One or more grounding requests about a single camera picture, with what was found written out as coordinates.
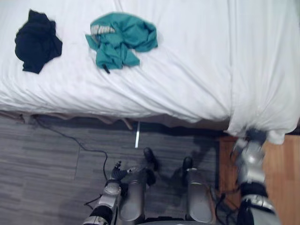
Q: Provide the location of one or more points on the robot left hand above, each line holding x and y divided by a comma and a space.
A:
117, 174

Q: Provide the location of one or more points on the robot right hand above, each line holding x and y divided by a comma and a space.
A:
256, 134

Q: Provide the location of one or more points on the white duvet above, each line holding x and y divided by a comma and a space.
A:
264, 70

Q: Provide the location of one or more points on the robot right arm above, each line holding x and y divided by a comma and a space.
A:
252, 164

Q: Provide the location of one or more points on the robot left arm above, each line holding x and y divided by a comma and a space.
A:
110, 197

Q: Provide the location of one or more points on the white bed sheet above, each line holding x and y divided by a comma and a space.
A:
152, 82

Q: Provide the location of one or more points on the crumpled teal cloth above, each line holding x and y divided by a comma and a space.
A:
117, 44

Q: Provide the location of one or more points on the crumpled black cloth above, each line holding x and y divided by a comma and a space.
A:
37, 42

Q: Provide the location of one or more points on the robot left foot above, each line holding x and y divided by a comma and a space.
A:
150, 157

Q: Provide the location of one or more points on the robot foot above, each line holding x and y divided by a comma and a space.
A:
150, 157
187, 162

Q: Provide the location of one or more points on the white floor tape strip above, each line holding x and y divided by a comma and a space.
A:
137, 136

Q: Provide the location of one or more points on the robot grey torso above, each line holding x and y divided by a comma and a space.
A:
164, 222

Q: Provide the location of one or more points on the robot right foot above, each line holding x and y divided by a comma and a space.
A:
187, 162

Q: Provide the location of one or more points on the robot right leg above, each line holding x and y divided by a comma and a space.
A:
199, 197

